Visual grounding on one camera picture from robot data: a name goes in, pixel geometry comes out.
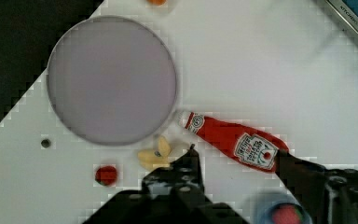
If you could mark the grey round plate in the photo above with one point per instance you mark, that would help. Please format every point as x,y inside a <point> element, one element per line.
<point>111,81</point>

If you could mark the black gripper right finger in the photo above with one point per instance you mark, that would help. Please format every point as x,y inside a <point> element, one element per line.
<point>330,196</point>

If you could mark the blue bowl with strawberry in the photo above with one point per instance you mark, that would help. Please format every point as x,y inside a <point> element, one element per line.
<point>279,208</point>

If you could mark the red felt ketchup bottle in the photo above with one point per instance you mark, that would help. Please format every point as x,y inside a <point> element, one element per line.
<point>246,145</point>

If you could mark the orange felt toy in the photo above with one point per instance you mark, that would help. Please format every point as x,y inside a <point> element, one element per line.
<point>157,2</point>

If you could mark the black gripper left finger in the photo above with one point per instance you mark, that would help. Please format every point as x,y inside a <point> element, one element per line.
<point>182,176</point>

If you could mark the red felt strawberry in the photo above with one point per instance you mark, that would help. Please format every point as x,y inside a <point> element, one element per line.
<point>106,176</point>

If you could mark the yellow felt banana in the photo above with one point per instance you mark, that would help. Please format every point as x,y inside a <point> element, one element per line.
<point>162,156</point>

